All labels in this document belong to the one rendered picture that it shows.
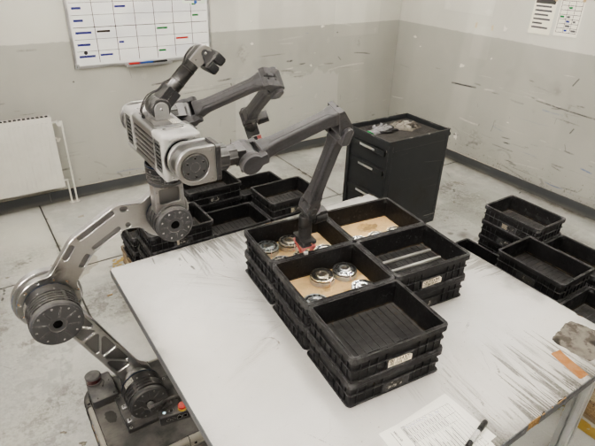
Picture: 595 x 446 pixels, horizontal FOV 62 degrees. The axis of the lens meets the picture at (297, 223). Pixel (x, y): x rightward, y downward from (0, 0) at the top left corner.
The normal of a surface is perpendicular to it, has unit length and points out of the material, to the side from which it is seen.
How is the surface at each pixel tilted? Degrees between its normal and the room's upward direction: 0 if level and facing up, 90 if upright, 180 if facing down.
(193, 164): 90
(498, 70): 90
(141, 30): 90
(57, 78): 90
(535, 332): 0
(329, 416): 0
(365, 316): 0
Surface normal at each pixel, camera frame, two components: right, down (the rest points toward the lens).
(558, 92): -0.83, 0.25
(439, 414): 0.03, -0.87
